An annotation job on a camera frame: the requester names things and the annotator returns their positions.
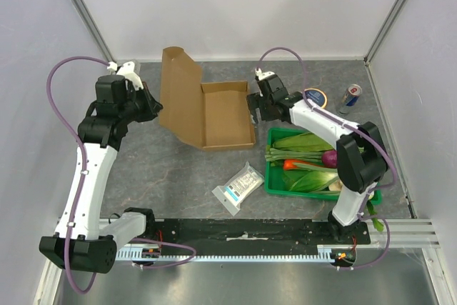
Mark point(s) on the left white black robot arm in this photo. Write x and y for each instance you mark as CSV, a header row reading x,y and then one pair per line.
x,y
78,243

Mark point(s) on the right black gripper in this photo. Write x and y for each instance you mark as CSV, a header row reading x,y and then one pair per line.
x,y
257,106

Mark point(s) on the aluminium frame post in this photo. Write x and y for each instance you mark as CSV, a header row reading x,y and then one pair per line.
x,y
383,32
90,24

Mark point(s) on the beige mushroom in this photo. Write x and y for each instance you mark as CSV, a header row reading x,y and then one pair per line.
x,y
336,186

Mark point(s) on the brown cardboard box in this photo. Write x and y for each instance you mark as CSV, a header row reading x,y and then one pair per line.
x,y
211,116

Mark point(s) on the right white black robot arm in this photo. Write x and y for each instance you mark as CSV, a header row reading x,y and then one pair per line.
x,y
361,156

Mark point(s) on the blue silver drink can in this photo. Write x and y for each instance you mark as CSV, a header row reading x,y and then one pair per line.
x,y
349,99

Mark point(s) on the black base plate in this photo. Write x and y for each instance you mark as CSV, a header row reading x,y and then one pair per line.
x,y
194,232

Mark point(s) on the aluminium front rail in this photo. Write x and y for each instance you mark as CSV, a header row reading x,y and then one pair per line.
x,y
401,233

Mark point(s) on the white plastic packet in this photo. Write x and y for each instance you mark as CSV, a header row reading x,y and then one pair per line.
x,y
242,184

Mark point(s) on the right aluminium frame post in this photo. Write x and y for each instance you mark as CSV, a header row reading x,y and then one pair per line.
x,y
383,32

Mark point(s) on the left aluminium frame post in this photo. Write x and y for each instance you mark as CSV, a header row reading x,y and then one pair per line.
x,y
90,24

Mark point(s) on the leafy green vegetable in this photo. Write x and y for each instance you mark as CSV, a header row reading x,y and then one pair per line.
x,y
311,178

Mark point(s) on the green plastic tray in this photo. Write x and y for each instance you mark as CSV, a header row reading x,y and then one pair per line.
x,y
274,176

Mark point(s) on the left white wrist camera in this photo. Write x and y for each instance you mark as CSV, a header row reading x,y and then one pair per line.
x,y
129,70

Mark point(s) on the grey slotted cable duct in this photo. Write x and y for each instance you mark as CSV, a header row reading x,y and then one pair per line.
x,y
141,254

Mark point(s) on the green bean bundle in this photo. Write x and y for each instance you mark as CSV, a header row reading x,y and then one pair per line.
x,y
273,154

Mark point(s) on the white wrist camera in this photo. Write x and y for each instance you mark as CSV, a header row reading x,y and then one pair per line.
x,y
263,77
129,70

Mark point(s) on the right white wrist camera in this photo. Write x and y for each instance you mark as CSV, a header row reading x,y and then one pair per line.
x,y
263,77

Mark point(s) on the orange carrot piece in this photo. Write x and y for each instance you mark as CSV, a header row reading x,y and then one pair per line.
x,y
292,164

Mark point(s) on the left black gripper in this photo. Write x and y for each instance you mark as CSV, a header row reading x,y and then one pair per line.
x,y
155,105

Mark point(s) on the purple onion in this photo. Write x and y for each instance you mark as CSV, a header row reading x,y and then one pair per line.
x,y
329,159

